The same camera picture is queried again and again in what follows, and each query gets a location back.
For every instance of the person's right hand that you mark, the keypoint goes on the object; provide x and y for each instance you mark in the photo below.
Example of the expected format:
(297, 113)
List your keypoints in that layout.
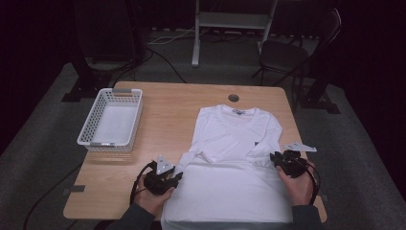
(298, 190)

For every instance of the white metal stand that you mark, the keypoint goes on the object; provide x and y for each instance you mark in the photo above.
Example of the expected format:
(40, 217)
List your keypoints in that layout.
(233, 19)

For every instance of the black folding chair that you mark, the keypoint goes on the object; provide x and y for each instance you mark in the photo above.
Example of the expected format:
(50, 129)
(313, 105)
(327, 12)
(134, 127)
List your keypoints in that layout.
(281, 56)

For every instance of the white perforated plastic basket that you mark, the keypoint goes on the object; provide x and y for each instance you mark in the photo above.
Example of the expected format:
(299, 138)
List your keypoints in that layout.
(115, 124)

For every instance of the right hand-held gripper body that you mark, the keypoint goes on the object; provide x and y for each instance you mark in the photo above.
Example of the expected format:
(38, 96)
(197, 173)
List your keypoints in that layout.
(293, 166)

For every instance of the black stand with base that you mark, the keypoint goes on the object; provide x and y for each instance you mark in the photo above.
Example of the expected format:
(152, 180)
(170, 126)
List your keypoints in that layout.
(95, 48)
(319, 96)

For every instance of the person's left hand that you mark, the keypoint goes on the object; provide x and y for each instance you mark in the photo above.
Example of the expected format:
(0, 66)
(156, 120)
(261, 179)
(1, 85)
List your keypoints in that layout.
(150, 199)

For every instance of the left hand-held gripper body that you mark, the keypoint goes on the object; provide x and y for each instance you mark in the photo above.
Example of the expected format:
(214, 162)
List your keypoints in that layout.
(158, 182)

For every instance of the white long-sleeved shirt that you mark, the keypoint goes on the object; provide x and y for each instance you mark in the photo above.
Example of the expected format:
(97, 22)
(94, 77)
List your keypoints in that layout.
(226, 188)

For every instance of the grey tape strip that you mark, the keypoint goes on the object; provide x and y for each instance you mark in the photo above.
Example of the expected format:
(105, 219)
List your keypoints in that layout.
(324, 198)
(76, 188)

